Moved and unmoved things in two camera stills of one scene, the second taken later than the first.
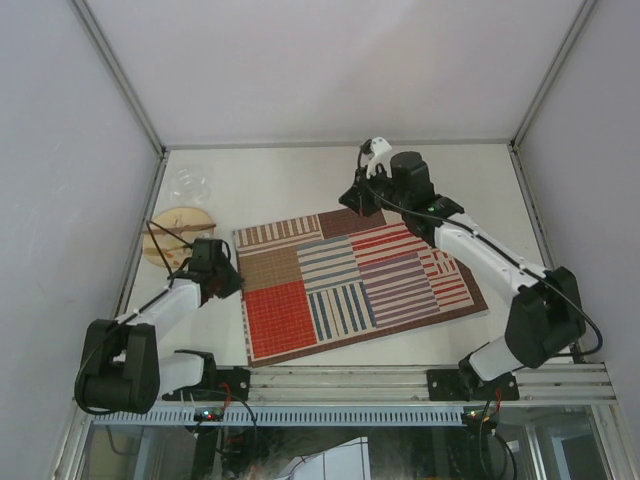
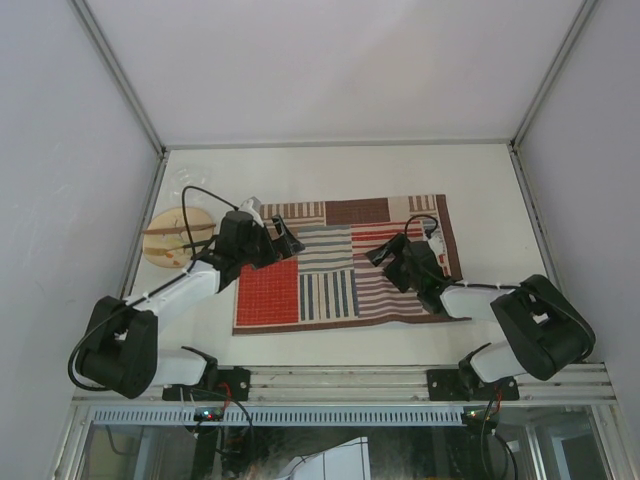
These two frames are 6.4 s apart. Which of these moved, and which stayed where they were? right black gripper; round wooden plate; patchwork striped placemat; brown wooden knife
Moved: patchwork striped placemat; right black gripper
Stayed: brown wooden knife; round wooden plate
